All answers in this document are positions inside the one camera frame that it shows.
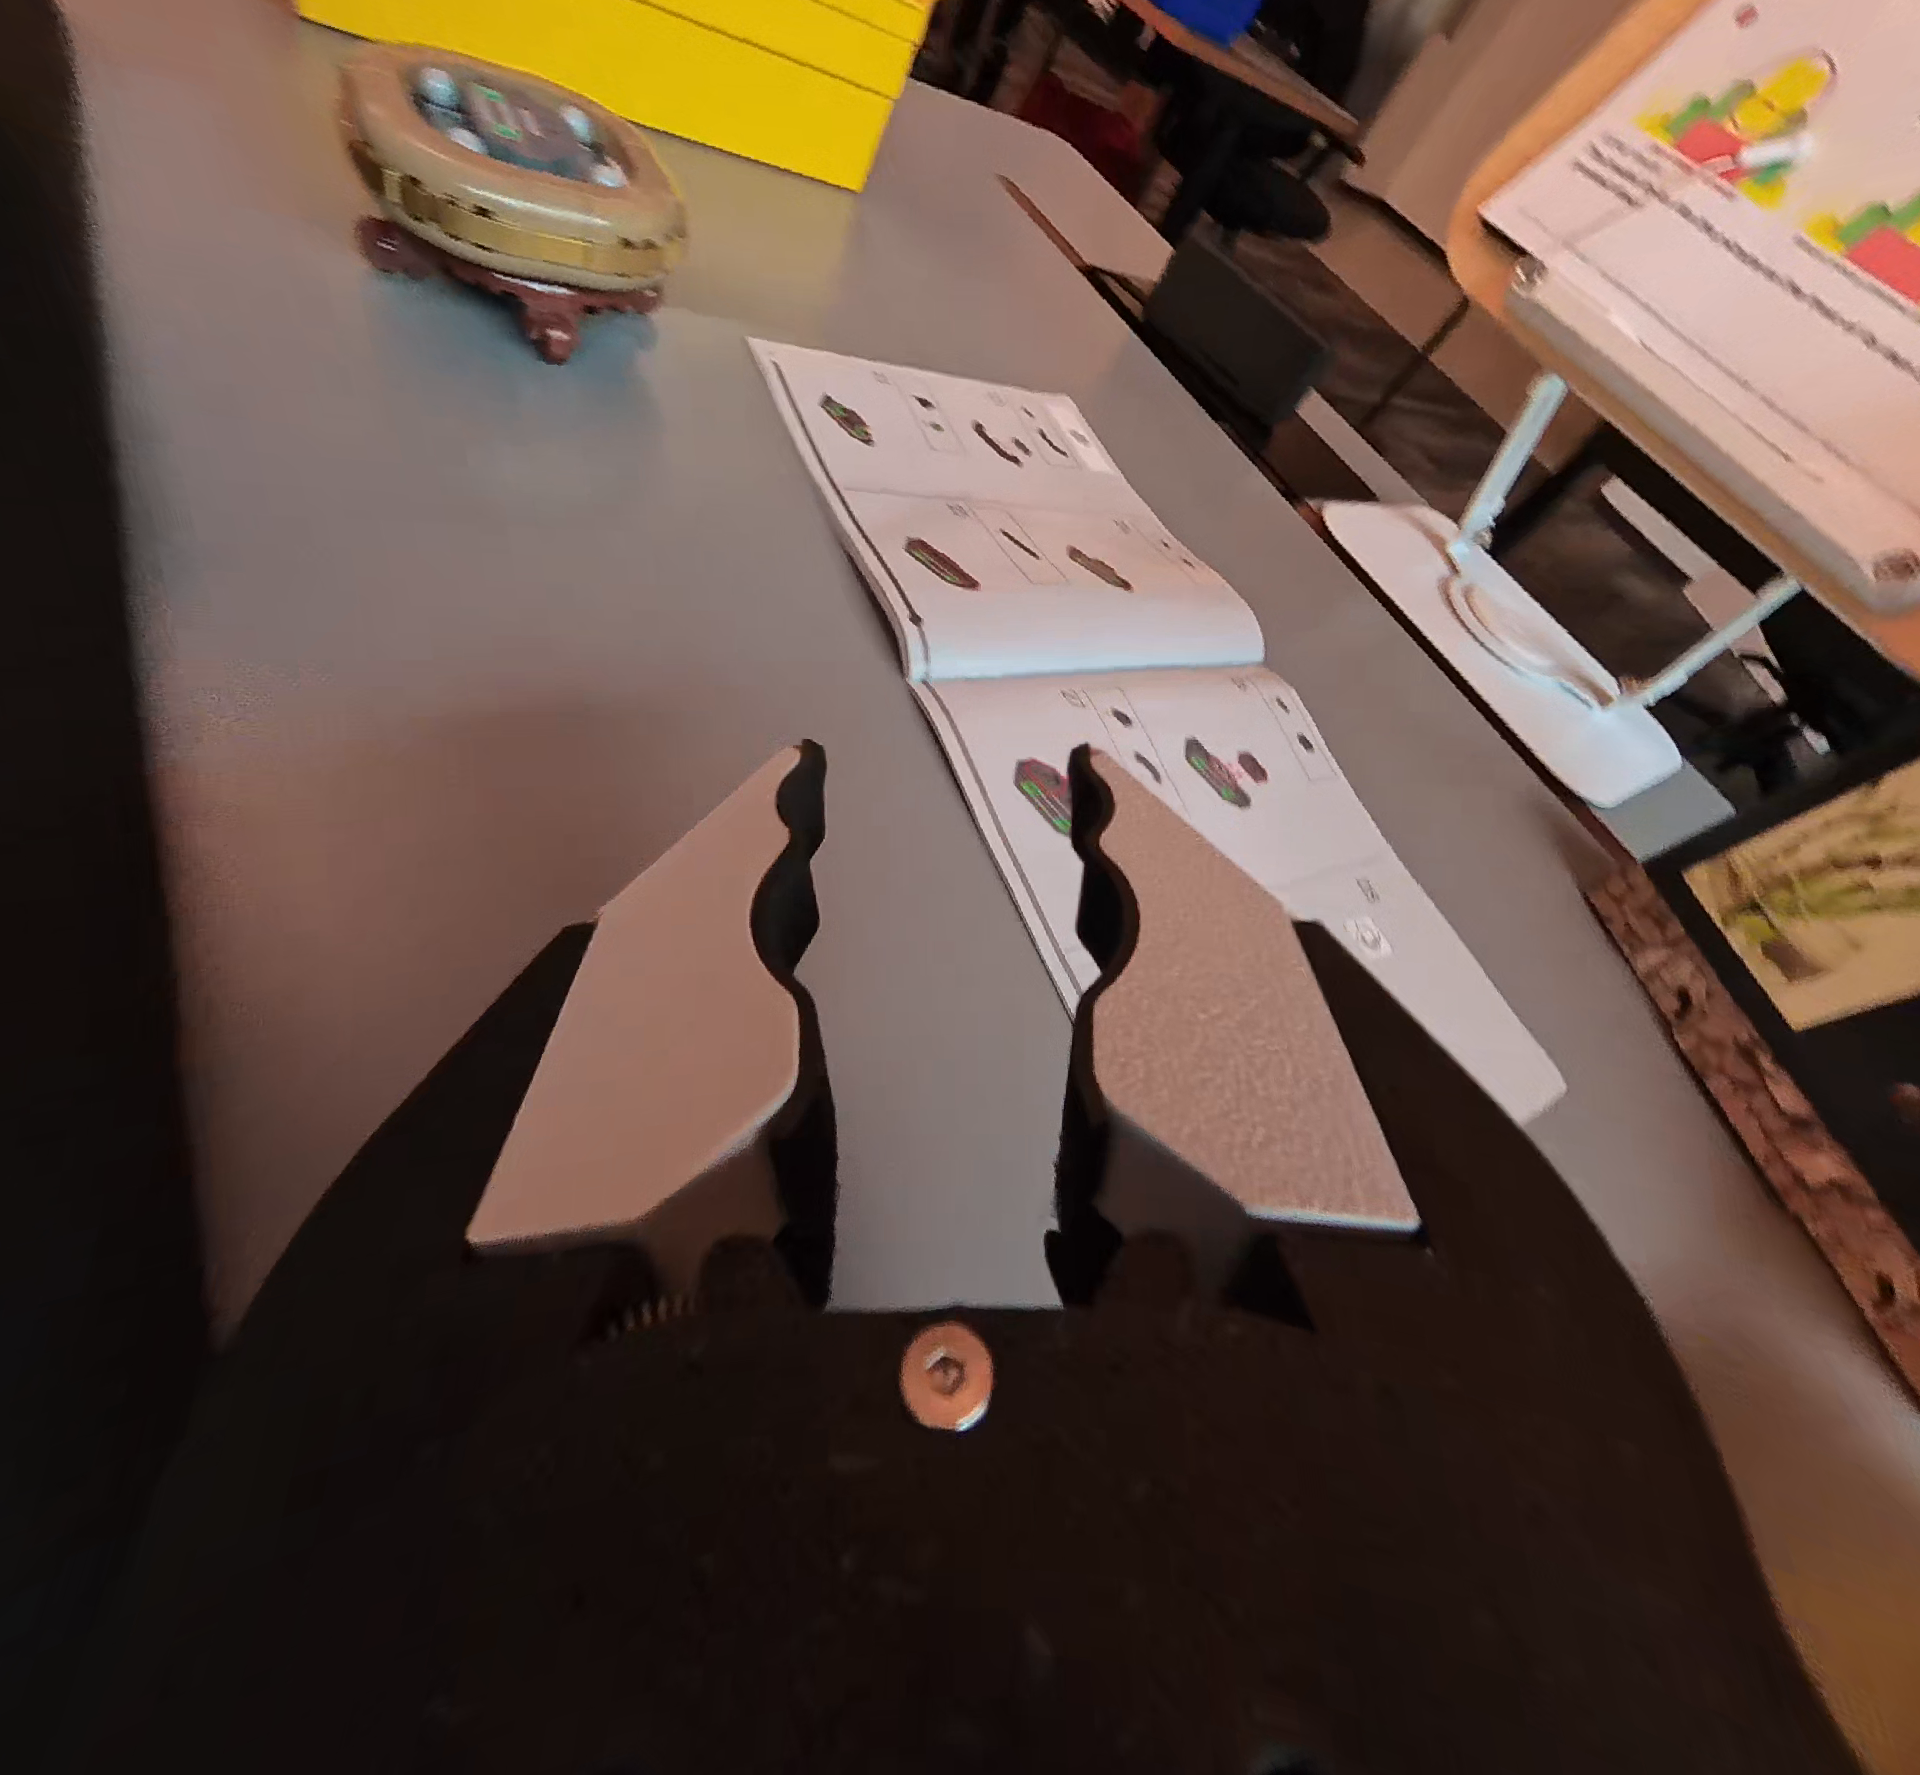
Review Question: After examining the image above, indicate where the black bamboo set box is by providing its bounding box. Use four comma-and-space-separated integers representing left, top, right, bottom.
1583, 740, 1920, 1404

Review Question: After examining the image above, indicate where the dark box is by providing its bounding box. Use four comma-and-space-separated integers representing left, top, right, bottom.
1148, 237, 1330, 420

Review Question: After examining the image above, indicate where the tan round brick pot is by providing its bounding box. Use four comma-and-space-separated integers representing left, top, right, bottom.
338, 44, 692, 367

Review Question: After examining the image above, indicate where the long wooden table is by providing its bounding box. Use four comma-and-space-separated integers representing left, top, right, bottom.
959, 0, 1367, 165

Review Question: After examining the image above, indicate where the printed instruction sheet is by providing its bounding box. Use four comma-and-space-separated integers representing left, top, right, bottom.
1477, 0, 1920, 353

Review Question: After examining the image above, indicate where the grey desk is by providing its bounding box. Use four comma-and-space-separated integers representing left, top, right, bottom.
45, 0, 1920, 1775

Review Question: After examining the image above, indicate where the black stool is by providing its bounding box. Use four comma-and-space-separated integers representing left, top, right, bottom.
1201, 94, 1337, 244

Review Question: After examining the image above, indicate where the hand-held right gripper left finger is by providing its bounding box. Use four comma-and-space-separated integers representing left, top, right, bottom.
469, 740, 836, 1305

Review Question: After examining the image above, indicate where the instruction booklet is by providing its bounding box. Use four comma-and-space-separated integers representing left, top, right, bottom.
745, 335, 1569, 1129

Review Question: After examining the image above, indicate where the white document stand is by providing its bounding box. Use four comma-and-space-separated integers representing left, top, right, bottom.
1321, 0, 1920, 819

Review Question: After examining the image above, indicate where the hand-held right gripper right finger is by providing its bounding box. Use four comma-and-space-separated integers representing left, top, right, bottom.
1045, 743, 1421, 1305

